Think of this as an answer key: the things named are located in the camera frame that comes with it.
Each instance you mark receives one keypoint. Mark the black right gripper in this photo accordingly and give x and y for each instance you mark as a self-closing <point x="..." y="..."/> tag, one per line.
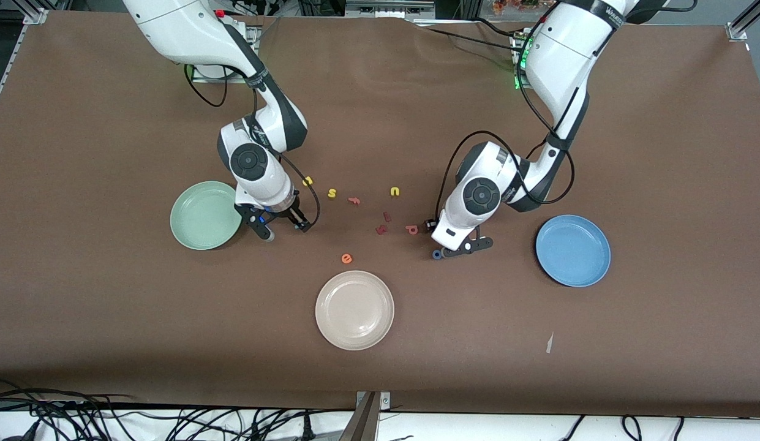
<point x="292" y="214"/>

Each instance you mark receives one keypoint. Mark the coral letter p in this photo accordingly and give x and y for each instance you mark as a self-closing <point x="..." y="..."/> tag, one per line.
<point x="413" y="231"/>

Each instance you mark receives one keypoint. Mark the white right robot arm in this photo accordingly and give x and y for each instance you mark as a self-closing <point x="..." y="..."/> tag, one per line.
<point x="190" y="30"/>

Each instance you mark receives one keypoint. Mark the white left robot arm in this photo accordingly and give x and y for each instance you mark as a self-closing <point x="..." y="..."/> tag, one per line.
<point x="563" y="61"/>

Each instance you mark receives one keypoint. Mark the dark red letter k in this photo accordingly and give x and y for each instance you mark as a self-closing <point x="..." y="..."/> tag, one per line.
<point x="381" y="230"/>

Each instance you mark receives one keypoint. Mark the green plate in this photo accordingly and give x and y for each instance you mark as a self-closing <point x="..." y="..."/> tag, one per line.
<point x="202" y="214"/>

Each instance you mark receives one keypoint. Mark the beige plate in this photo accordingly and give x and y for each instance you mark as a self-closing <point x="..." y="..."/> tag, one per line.
<point x="355" y="310"/>

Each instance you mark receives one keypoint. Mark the brown table cover sheet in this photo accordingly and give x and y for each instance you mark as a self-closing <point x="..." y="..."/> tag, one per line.
<point x="380" y="122"/>

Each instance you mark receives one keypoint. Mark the blue plate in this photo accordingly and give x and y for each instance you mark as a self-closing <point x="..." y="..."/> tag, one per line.
<point x="582" y="269"/>

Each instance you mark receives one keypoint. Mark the white tape scrap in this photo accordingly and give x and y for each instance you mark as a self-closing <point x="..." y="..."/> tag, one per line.
<point x="549" y="343"/>

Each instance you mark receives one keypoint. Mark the grey metal box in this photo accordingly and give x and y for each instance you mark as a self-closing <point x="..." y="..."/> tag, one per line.
<point x="386" y="7"/>

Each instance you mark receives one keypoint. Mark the orange artificial flowers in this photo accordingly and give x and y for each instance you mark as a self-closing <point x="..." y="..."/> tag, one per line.
<point x="508" y="6"/>

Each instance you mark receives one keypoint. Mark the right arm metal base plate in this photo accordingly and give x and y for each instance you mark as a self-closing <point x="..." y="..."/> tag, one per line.
<point x="208" y="79"/>

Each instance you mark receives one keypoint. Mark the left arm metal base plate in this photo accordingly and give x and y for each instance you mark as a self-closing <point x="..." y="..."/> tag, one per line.
<point x="518" y="43"/>

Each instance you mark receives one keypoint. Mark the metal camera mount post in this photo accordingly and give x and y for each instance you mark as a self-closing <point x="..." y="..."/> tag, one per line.
<point x="367" y="422"/>

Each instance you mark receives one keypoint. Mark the aluminium frame side rail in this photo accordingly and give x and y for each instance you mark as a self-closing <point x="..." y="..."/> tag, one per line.
<point x="12" y="55"/>

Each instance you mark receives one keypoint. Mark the aluminium frame profile corner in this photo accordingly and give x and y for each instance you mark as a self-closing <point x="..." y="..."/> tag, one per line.
<point x="740" y="27"/>

